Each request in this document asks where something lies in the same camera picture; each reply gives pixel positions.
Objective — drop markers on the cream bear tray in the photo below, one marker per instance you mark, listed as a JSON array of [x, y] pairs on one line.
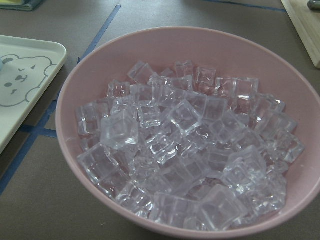
[[29, 67]]

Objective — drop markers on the pink bowl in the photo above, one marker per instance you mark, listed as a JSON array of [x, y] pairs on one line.
[[232, 56]]

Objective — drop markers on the steel cylinder rod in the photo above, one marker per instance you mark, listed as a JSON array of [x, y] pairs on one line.
[[314, 5]]

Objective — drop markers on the clear ice cubes pile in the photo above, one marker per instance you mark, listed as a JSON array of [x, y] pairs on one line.
[[188, 149]]

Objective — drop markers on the light blue cup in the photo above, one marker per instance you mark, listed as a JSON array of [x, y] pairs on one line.
[[1, 64]]

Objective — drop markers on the wooden cutting board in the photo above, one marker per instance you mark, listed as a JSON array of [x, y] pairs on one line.
[[307, 25]]

